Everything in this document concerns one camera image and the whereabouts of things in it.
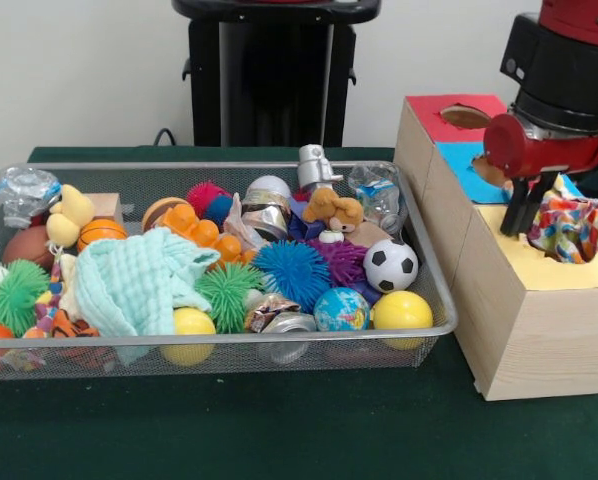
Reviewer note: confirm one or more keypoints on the black and white soccer ball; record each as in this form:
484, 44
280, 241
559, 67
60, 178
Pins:
391, 265

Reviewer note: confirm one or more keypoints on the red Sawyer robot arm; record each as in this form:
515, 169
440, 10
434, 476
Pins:
569, 60

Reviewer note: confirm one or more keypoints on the wooden box with three holes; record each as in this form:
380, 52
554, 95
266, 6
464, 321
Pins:
539, 340

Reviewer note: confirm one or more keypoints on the small globe ball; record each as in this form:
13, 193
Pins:
342, 308

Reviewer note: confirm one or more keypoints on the silver toy robot figure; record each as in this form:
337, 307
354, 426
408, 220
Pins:
316, 165

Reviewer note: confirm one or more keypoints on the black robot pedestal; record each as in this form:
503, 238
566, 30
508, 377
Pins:
269, 80

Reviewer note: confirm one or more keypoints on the yellow ball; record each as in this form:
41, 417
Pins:
189, 325
402, 310

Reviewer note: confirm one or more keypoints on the colourful polka dot cloth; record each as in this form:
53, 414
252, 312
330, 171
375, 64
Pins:
574, 228

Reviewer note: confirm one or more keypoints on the orange bumpy toy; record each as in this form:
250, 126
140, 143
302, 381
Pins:
199, 232

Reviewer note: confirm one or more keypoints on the mint green cloth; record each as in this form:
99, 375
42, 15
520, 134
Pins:
129, 285

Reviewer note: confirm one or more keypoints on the brown plush teddy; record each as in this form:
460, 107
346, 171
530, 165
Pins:
334, 210

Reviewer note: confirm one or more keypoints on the dark green table cloth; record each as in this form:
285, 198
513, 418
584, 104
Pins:
279, 430

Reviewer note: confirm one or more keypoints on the blue spiky ball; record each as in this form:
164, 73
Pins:
292, 272

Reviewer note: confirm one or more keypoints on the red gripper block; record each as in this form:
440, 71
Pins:
544, 155

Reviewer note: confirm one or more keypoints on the clear mesh bin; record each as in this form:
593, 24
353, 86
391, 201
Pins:
109, 366

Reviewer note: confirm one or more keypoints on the green spiky ball with eyes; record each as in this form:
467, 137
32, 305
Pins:
14, 295

